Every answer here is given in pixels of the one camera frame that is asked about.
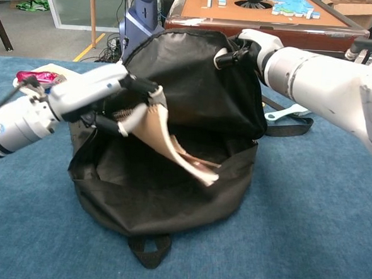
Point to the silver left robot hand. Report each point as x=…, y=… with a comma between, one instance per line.
x=81, y=92

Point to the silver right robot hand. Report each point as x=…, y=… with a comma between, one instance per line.
x=264, y=43

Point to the black fabric backpack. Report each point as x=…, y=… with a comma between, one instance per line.
x=192, y=83

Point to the tan spiral notebook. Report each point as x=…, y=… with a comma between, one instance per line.
x=161, y=135

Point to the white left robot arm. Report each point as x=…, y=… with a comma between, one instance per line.
x=13, y=129

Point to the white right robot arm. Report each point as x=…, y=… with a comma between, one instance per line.
x=319, y=78

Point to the pile of blue mahjong tiles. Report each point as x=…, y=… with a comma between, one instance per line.
x=292, y=5

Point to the pink snack packet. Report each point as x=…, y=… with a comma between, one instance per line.
x=35, y=76

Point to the brown mahjong table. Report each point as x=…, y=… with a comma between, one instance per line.
x=213, y=8

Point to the white-framed glass door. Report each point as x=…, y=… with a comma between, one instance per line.
x=74, y=3

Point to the cardboard box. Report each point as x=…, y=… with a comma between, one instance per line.
x=355, y=9

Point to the green fabric heap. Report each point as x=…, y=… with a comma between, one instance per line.
x=33, y=4

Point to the dark wooden table leg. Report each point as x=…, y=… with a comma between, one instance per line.
x=1, y=28

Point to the blue carpet table cover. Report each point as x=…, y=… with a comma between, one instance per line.
x=295, y=215

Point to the wooden post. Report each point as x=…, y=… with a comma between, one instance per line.
x=93, y=13

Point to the blue-grey machine pedestal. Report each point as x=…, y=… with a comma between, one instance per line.
x=143, y=10

